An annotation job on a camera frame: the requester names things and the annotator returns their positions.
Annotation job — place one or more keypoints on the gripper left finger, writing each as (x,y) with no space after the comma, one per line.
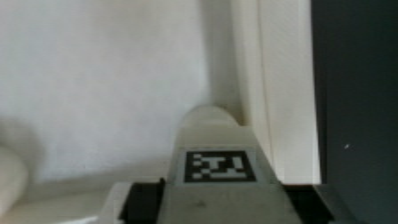
(133,202)

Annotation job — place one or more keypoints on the white table leg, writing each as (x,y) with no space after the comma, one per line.
(222,189)

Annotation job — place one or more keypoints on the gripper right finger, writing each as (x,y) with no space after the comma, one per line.
(318,204)

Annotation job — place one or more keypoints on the white square tabletop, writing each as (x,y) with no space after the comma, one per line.
(112,65)

